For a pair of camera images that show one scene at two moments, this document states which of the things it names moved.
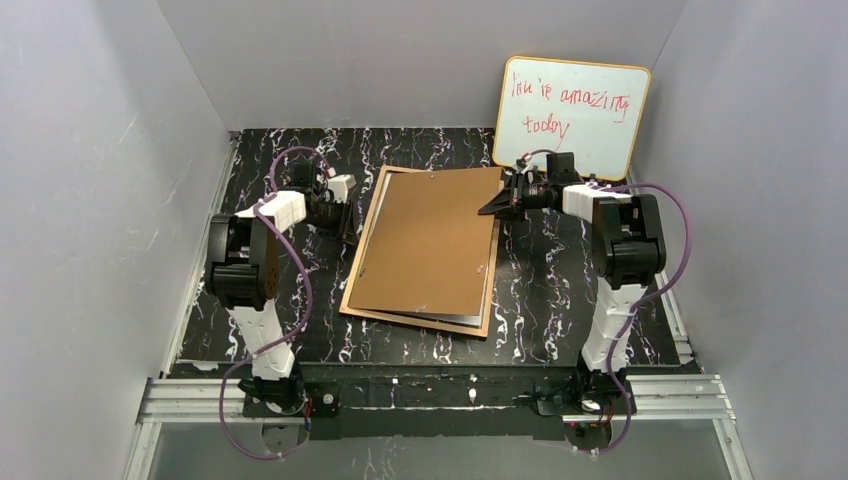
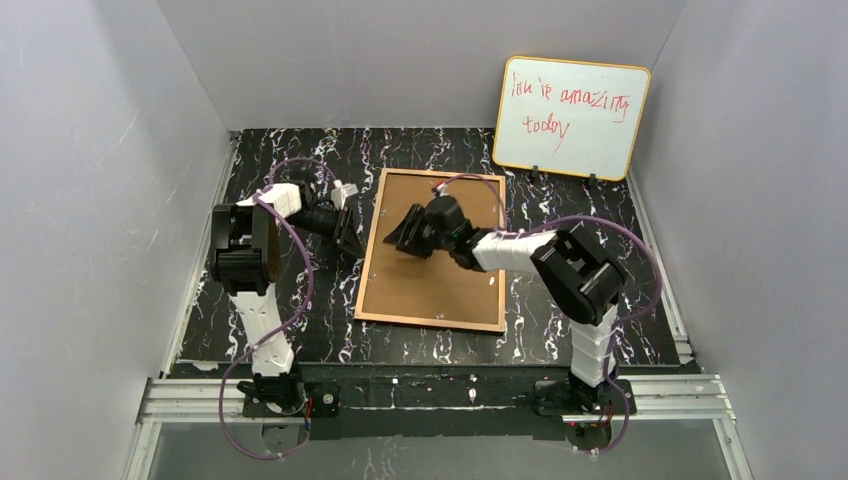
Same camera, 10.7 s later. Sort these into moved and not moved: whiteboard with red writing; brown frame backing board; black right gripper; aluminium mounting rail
Moved: black right gripper; brown frame backing board
Not moved: whiteboard with red writing; aluminium mounting rail
